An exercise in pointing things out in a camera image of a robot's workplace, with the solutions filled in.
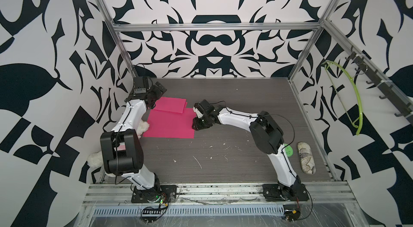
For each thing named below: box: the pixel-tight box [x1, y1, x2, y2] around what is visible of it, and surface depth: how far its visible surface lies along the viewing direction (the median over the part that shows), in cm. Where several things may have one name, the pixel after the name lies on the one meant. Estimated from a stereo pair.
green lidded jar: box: [283, 143, 294, 158], surface depth 84 cm
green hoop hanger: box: [322, 60, 363, 136], surface depth 77 cm
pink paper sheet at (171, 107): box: [148, 96, 197, 119], surface depth 104 cm
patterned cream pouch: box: [296, 141, 317, 175], surface depth 83 cm
